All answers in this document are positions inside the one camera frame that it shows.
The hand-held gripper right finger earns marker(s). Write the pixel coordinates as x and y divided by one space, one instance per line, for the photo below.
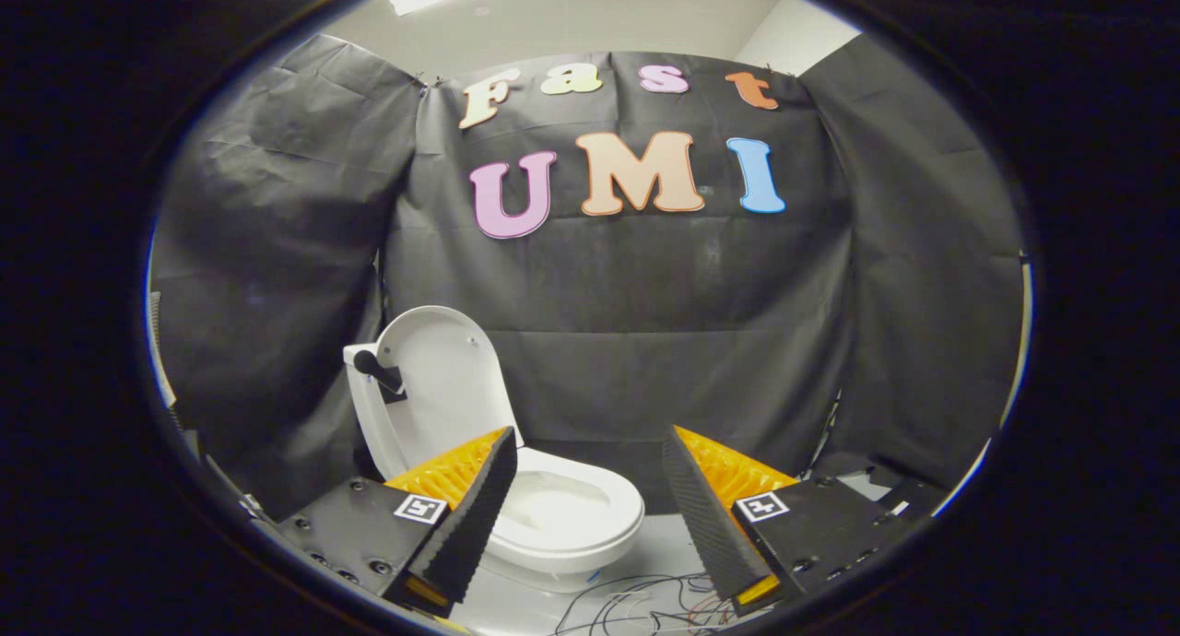
705 516

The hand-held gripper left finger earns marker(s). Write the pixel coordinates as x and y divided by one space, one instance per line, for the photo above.
479 507

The white toilet lid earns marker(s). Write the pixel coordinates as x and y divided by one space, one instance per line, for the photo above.
452 387

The white toilet seat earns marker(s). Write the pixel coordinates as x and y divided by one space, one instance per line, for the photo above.
629 512

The white toilet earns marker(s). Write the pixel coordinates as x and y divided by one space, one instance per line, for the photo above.
367 424

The black backdrop cloth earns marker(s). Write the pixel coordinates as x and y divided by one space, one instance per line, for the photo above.
645 276

